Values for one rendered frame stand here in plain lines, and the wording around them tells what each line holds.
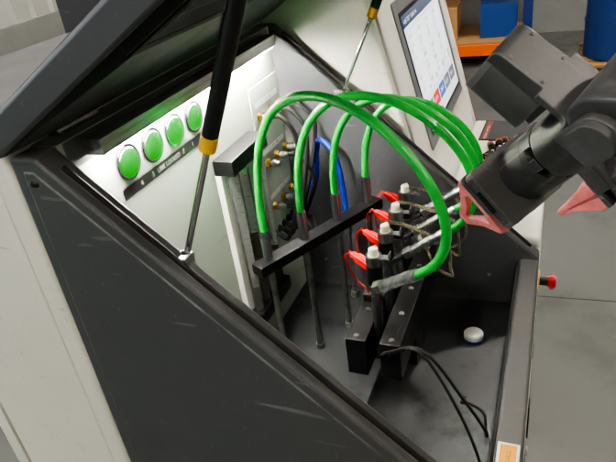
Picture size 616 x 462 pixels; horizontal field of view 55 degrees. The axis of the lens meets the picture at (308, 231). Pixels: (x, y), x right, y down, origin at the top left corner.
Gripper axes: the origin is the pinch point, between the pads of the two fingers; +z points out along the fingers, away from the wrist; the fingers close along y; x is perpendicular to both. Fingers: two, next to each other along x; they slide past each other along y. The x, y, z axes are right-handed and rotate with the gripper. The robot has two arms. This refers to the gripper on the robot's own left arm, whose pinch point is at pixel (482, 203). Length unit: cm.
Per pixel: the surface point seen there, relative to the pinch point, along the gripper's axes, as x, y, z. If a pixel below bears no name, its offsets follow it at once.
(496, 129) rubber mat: -12, -82, 90
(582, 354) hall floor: 73, -92, 152
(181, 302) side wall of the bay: -13.1, 31.0, 14.3
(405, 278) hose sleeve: 1.9, 3.4, 21.4
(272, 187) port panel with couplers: -29, -3, 60
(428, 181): -6.1, -1.3, 7.8
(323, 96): -24.2, -0.2, 12.2
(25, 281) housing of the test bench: -30, 44, 27
